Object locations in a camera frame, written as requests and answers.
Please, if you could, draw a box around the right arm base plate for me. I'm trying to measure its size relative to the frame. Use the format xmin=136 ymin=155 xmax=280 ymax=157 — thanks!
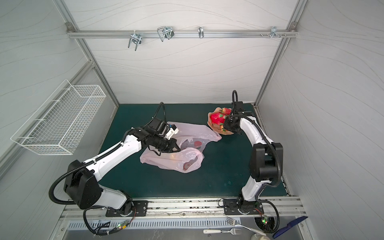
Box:
xmin=220 ymin=199 xmax=264 ymax=216

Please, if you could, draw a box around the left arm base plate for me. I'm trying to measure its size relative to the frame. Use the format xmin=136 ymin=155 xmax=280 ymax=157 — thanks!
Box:
xmin=106 ymin=201 xmax=149 ymax=217

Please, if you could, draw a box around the brown fruit plate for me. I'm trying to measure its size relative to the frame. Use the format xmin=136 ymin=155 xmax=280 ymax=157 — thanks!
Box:
xmin=208 ymin=107 xmax=233 ymax=135

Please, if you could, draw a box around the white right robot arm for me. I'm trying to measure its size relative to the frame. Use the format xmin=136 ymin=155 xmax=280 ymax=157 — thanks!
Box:
xmin=223 ymin=90 xmax=283 ymax=234

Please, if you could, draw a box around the red apple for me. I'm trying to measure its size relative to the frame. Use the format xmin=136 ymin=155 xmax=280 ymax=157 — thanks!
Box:
xmin=222 ymin=108 xmax=232 ymax=115

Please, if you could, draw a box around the pink dragon fruit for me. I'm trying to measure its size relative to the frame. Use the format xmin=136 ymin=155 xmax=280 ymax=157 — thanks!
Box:
xmin=209 ymin=112 xmax=229 ymax=126

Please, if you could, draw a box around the metal hook clamp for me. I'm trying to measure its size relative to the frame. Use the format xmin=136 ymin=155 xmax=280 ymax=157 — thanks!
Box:
xmin=128 ymin=33 xmax=142 ymax=51

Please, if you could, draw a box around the pink plastic bag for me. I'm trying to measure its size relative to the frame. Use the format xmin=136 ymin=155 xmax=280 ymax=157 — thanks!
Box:
xmin=139 ymin=121 xmax=223 ymax=174

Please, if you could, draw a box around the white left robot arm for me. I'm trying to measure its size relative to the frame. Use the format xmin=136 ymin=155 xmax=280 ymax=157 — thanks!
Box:
xmin=48 ymin=116 xmax=181 ymax=216

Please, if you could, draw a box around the blue plastic knife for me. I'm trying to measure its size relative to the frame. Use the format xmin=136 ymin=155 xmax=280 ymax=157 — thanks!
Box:
xmin=273 ymin=216 xmax=308 ymax=239

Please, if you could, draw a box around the small metal bracket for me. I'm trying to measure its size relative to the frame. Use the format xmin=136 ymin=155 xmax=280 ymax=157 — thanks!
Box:
xmin=198 ymin=27 xmax=204 ymax=39

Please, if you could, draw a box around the aluminium crossbar rail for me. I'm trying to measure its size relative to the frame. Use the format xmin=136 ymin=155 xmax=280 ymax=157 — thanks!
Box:
xmin=67 ymin=29 xmax=299 ymax=39

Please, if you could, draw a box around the red fruit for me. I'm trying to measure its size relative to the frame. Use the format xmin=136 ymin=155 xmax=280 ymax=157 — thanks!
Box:
xmin=194 ymin=141 xmax=203 ymax=149

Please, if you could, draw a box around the silver fork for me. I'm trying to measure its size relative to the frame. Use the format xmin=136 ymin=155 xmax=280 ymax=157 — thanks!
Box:
xmin=226 ymin=217 xmax=267 ymax=236

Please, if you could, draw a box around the metal bolt bracket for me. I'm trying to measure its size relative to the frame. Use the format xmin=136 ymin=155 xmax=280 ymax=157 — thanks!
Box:
xmin=260 ymin=27 xmax=287 ymax=39

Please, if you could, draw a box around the white handled fork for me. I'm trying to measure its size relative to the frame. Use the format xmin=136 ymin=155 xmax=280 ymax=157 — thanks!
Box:
xmin=203 ymin=228 xmax=242 ymax=235

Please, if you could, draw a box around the metal u-bolt clamp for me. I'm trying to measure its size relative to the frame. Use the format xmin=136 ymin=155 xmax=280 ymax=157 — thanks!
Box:
xmin=157 ymin=26 xmax=175 ymax=42

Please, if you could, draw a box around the white cup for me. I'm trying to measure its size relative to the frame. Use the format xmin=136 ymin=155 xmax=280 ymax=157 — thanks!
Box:
xmin=251 ymin=234 xmax=271 ymax=240

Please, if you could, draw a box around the green table mat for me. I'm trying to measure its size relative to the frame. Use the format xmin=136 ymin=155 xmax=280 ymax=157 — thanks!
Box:
xmin=79 ymin=103 xmax=288 ymax=199

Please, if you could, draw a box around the white wire basket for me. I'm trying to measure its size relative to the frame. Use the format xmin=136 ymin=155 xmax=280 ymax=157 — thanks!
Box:
xmin=11 ymin=80 xmax=106 ymax=156

